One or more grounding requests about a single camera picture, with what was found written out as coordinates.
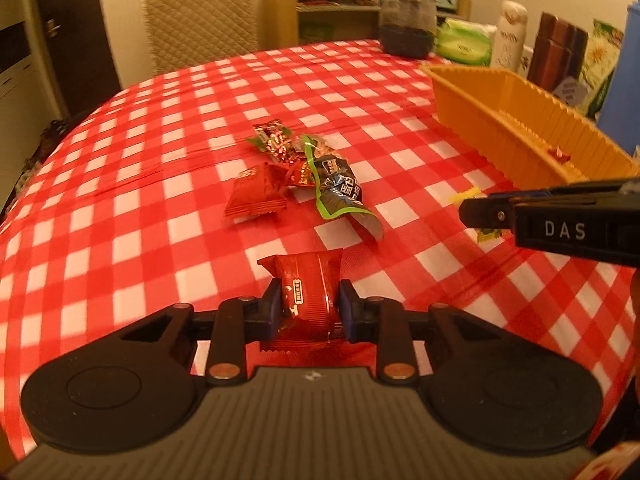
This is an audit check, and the grey phone stand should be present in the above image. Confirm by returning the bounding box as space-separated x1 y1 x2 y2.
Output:
552 75 587 109

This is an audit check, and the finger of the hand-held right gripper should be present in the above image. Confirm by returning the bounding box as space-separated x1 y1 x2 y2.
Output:
458 195 517 234
486 177 640 202

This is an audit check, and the dark glass jar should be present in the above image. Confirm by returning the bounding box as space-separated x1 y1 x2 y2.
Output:
378 0 437 58

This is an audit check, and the green black snack packet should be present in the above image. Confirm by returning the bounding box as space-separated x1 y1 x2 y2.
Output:
304 143 385 242

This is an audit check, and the red pillow snack packet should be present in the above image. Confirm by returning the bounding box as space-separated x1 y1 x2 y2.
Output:
223 163 290 219

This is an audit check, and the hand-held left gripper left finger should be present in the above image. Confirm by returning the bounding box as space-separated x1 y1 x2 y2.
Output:
118 277 283 387

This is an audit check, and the brown metal flask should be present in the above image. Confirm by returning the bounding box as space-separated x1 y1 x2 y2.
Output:
526 11 590 97

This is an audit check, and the white drink bottle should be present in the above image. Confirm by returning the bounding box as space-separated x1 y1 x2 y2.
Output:
490 0 530 72

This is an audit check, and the small red candy packet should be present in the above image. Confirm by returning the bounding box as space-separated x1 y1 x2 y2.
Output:
285 160 317 188

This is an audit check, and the green tissue pack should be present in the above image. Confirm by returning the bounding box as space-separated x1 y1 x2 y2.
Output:
436 17 497 67

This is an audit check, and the beige quilted chair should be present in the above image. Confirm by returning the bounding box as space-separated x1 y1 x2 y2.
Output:
141 0 260 77

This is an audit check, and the flower print bag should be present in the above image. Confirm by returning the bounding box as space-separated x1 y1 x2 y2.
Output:
575 19 626 121

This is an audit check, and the dark wooden door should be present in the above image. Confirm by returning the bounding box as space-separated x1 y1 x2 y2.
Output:
27 0 123 118

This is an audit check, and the orange plastic tray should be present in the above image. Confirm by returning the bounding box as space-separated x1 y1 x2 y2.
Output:
419 62 640 192

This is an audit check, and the red checkered tablecloth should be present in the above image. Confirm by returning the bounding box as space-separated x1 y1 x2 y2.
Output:
0 39 640 461

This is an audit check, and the red snack packet white label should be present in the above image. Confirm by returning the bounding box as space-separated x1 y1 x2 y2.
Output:
256 249 347 353

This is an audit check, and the yellow green candy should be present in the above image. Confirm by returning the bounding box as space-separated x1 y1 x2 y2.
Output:
450 187 508 245

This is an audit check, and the red green foil candy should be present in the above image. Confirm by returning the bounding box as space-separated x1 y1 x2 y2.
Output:
245 119 301 165

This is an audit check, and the blue thermos jug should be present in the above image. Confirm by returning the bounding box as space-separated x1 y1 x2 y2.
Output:
597 2 640 156

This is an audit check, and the wooden shelf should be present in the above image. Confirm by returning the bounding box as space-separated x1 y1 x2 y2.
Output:
264 0 471 47

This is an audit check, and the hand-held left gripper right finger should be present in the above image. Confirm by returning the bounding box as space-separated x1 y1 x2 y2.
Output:
339 280 501 387

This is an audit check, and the red patterned cloth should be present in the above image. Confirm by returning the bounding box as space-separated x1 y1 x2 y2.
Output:
575 442 640 480

